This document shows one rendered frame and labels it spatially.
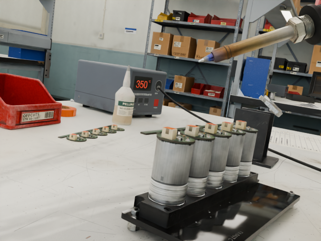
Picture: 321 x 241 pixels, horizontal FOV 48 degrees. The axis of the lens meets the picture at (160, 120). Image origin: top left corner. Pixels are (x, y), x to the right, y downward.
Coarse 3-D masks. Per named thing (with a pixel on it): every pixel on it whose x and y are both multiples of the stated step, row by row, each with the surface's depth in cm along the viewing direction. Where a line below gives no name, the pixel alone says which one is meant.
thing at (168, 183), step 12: (156, 144) 23; (168, 144) 22; (180, 144) 22; (192, 144) 23; (156, 156) 23; (168, 156) 22; (180, 156) 22; (156, 168) 23; (168, 168) 22; (180, 168) 22; (156, 180) 23; (168, 180) 22; (180, 180) 22; (156, 192) 23; (168, 192) 22; (180, 192) 23; (168, 204) 23; (180, 204) 23
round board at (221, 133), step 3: (201, 129) 28; (204, 129) 28; (207, 132) 27; (219, 132) 27; (222, 132) 27; (225, 132) 28; (228, 132) 28; (213, 135) 26; (216, 135) 26; (219, 135) 26; (222, 135) 26; (225, 135) 27; (228, 135) 27; (231, 135) 27
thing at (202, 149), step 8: (208, 136) 25; (200, 144) 24; (208, 144) 24; (200, 152) 24; (208, 152) 25; (192, 160) 24; (200, 160) 24; (208, 160) 25; (192, 168) 24; (200, 168) 25; (208, 168) 25; (192, 176) 25; (200, 176) 25; (192, 184) 25; (200, 184) 25; (192, 192) 25; (200, 192) 25
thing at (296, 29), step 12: (288, 24) 22; (300, 24) 22; (312, 24) 22; (264, 36) 22; (276, 36) 22; (288, 36) 22; (300, 36) 22; (228, 48) 21; (240, 48) 21; (252, 48) 22; (216, 60) 21
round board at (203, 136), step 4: (180, 132) 25; (184, 132) 25; (200, 132) 26; (204, 132) 26; (188, 136) 24; (192, 136) 24; (196, 136) 24; (200, 136) 24; (204, 136) 25; (212, 136) 25; (208, 140) 24
